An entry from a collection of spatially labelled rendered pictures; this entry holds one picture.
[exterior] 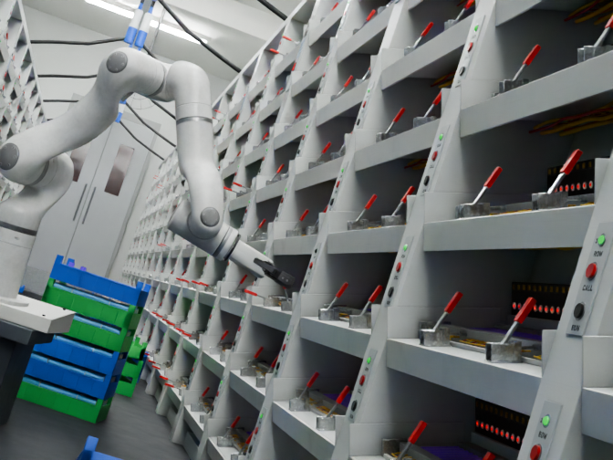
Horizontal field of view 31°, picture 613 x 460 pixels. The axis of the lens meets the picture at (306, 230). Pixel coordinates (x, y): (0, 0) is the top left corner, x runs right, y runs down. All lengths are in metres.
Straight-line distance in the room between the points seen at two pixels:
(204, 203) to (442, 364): 1.20
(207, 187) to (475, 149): 0.94
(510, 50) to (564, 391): 0.85
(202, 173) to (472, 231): 1.18
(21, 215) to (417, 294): 1.45
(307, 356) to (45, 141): 0.93
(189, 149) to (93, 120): 0.32
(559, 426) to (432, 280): 0.70
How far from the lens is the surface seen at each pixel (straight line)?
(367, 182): 2.51
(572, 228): 1.29
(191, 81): 2.76
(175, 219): 2.66
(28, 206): 3.01
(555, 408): 1.17
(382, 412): 1.80
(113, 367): 3.71
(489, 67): 1.87
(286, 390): 2.47
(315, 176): 2.91
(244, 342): 3.16
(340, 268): 2.48
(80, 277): 3.73
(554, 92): 1.50
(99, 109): 2.90
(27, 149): 2.95
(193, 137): 2.72
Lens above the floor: 0.48
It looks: 5 degrees up
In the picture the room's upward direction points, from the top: 18 degrees clockwise
